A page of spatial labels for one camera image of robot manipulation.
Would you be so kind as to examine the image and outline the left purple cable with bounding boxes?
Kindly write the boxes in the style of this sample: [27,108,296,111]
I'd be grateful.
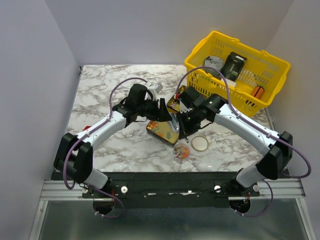
[62,77,151,220]

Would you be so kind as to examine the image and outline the white box in basket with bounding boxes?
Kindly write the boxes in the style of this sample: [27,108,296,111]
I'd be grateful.
[221,78,236,88]

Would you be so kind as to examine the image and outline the hinged candy tin box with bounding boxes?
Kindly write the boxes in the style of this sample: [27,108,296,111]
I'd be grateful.
[146,93,180,148]

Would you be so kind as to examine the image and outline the silver metal scoop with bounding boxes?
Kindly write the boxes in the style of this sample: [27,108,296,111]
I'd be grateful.
[168,112,180,133]

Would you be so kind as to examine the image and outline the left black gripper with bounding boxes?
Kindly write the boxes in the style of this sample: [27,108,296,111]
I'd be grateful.
[136,97,173,122]

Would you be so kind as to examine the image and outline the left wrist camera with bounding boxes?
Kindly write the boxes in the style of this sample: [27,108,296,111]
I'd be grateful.
[146,81,163,98]

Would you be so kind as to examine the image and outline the grey tape roll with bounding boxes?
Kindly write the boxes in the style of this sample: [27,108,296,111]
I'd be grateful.
[202,55,224,78]

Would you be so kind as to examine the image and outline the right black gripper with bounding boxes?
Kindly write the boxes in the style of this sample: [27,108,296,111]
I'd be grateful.
[175,107,201,140]

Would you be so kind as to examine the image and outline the aluminium frame rail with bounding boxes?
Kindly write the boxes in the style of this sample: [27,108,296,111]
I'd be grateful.
[40,178,306,201]

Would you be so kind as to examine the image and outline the purple cable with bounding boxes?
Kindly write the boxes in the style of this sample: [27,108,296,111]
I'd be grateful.
[176,66,312,218]
[62,77,151,220]

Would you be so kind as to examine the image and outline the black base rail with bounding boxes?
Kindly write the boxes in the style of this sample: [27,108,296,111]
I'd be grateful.
[82,172,262,213]

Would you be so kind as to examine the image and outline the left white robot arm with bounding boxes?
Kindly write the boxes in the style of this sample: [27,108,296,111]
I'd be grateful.
[54,98,172,198]

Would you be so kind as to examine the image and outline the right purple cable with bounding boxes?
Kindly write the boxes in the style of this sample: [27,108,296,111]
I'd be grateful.
[176,66,312,218]

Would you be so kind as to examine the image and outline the clear glass jar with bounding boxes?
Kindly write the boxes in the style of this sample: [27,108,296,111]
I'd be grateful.
[173,143,191,163]

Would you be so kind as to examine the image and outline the gold jar lid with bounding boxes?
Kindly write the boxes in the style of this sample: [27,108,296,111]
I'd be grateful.
[191,135,209,152]

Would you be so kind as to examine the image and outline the black product box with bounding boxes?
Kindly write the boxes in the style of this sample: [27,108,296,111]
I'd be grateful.
[220,51,247,82]

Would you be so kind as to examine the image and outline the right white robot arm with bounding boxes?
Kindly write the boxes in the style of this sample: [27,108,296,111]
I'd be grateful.
[177,95,293,196]

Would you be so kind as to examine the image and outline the orange cylinder bottle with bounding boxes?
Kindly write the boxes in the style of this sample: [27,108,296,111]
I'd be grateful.
[250,85,265,100]

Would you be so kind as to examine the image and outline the yellow plastic basket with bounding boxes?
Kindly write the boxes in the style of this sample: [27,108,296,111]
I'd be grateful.
[184,31,291,117]

